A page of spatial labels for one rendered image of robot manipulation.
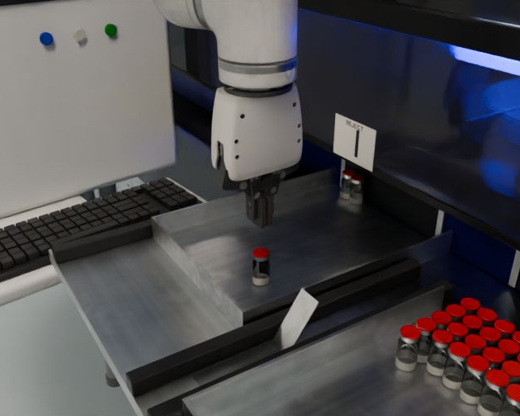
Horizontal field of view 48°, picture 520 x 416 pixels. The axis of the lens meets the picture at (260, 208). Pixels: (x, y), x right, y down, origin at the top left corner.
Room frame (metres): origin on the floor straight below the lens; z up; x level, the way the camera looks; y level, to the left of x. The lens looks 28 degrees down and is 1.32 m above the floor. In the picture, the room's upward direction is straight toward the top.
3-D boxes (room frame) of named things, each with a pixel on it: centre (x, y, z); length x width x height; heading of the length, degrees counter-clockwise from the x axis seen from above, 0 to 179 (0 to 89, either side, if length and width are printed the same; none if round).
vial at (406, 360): (0.47, -0.16, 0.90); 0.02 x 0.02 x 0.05
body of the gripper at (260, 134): (0.62, 0.00, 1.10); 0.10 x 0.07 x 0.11; 123
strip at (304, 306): (0.48, 0.00, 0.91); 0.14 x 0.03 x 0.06; 123
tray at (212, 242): (0.72, -0.06, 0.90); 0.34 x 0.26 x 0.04; 122
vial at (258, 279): (0.62, 0.00, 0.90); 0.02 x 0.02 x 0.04
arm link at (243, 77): (0.62, 0.00, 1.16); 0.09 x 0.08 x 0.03; 123
